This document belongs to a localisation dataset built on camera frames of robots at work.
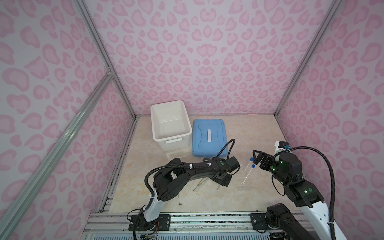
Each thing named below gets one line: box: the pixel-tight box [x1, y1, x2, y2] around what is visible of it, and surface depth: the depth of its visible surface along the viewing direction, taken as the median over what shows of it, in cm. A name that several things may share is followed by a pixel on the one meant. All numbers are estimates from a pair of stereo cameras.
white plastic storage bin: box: [150, 100, 193, 152], surface depth 110 cm
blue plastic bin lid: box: [192, 119, 227, 158], surface depth 109 cm
